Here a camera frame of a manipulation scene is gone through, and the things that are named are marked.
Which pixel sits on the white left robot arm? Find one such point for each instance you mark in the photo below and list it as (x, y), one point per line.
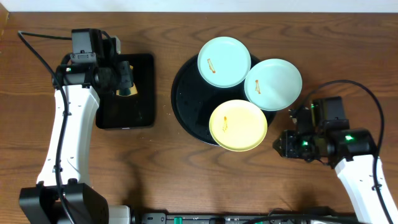
(63, 193)

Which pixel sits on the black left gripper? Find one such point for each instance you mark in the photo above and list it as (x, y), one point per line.
(125, 75)

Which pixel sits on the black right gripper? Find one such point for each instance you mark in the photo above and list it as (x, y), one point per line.
(287, 144)

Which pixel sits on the green and yellow sponge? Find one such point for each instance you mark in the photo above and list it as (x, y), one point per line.
(127, 92)

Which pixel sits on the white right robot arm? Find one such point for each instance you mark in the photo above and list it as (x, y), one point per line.
(364, 181)

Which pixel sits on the black rectangular tray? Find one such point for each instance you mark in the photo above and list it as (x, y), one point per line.
(135, 111)

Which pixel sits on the mint green plate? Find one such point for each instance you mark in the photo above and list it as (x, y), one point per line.
(273, 84)
(224, 62)

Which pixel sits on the black round tray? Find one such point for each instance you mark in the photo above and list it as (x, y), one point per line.
(193, 100)

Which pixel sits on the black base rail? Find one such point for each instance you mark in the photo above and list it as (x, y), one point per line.
(272, 218)

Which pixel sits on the yellow plate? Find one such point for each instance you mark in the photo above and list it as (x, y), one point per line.
(238, 125)

